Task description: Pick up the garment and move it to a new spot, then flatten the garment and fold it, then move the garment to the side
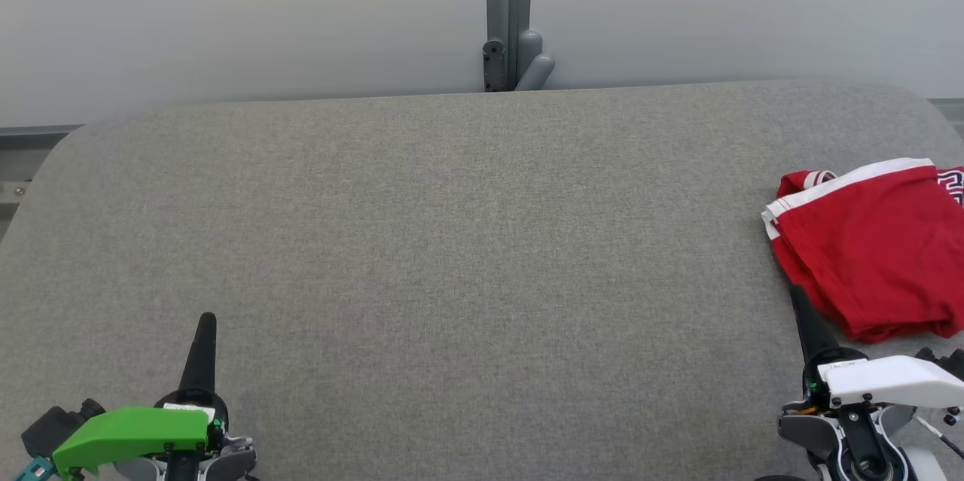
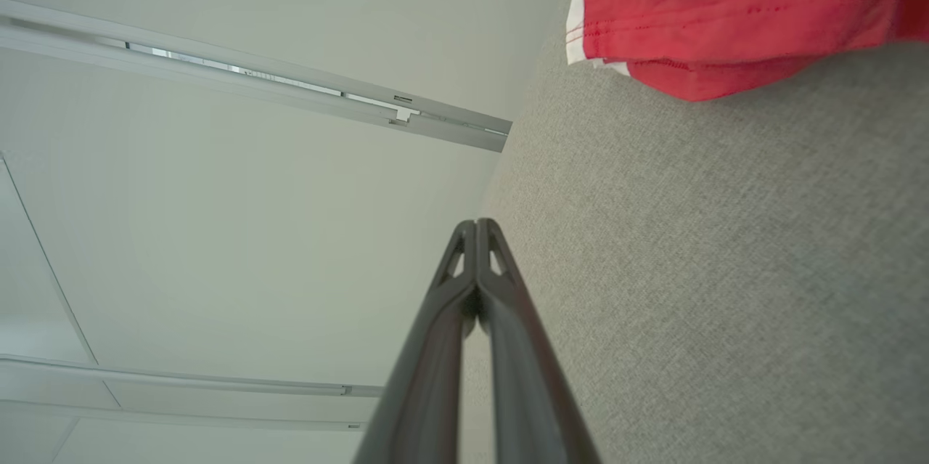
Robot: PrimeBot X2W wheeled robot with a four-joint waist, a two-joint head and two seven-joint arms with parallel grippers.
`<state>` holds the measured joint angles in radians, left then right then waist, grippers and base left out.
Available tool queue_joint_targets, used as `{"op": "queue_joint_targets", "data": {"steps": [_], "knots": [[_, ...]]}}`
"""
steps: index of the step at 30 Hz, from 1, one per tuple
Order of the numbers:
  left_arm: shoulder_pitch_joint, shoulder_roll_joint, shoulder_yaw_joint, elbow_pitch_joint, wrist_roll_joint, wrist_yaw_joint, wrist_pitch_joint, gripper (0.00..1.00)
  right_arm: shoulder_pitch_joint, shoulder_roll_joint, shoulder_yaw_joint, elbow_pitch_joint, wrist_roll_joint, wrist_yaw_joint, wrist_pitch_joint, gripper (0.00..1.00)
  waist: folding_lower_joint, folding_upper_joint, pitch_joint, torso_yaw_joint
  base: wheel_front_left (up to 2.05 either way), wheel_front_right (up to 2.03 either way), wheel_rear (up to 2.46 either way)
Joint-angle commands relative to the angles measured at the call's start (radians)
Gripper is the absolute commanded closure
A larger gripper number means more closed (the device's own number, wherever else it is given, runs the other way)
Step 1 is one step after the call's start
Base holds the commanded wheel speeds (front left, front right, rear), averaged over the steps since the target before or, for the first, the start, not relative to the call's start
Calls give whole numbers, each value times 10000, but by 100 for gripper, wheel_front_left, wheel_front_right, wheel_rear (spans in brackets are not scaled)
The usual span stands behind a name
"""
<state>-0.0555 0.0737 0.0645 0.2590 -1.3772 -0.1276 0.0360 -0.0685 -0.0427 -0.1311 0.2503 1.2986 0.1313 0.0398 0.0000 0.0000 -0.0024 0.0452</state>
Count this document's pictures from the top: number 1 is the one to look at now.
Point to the grey fabric sofa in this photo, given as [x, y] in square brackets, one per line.
[452, 240]

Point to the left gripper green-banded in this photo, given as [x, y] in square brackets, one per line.
[128, 436]

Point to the red Bulls basketball jersey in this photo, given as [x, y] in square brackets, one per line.
[950, 178]

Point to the grey angled tube leg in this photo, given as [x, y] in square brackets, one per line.
[535, 67]

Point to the right gripper white-banded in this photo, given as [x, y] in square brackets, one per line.
[889, 383]

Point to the red and white shorts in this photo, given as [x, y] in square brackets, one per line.
[866, 255]

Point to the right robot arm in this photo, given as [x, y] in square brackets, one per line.
[851, 443]

